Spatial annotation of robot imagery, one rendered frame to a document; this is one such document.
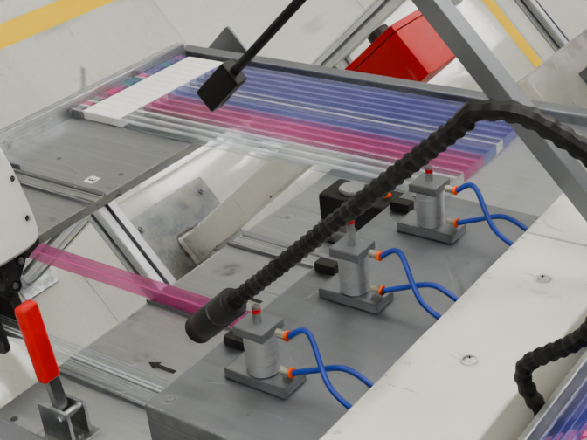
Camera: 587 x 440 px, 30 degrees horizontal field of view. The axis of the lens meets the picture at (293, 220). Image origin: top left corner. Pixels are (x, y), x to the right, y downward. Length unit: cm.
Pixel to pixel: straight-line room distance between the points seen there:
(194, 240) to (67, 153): 98
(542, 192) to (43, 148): 56
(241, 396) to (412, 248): 21
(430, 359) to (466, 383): 3
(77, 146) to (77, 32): 116
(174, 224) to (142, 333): 136
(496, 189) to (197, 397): 45
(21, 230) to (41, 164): 35
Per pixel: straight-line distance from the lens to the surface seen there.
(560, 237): 83
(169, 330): 90
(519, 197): 105
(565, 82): 221
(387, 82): 130
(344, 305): 79
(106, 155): 123
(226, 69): 89
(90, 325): 208
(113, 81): 139
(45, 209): 113
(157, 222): 224
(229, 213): 211
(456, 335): 72
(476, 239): 86
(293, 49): 272
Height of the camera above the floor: 177
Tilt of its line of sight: 47 degrees down
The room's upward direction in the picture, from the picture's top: 50 degrees clockwise
